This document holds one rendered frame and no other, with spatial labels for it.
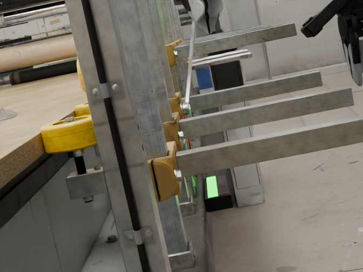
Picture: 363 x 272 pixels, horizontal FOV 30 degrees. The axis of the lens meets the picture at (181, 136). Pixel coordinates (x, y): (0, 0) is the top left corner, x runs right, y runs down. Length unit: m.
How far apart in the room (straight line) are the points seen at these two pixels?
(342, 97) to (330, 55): 8.88
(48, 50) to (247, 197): 1.33
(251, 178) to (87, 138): 2.90
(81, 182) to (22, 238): 0.12
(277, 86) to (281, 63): 8.60
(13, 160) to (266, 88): 0.72
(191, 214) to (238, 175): 2.62
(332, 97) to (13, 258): 0.57
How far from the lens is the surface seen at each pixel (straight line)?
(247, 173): 3.72
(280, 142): 0.88
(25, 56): 3.75
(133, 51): 0.82
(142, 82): 0.82
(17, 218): 0.94
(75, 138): 0.86
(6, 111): 1.29
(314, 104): 1.13
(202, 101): 1.37
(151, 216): 0.58
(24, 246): 0.95
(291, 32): 1.63
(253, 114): 1.12
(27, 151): 0.83
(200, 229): 1.02
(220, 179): 1.30
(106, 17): 0.56
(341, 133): 0.89
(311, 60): 10.00
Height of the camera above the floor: 0.99
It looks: 8 degrees down
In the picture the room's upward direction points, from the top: 12 degrees counter-clockwise
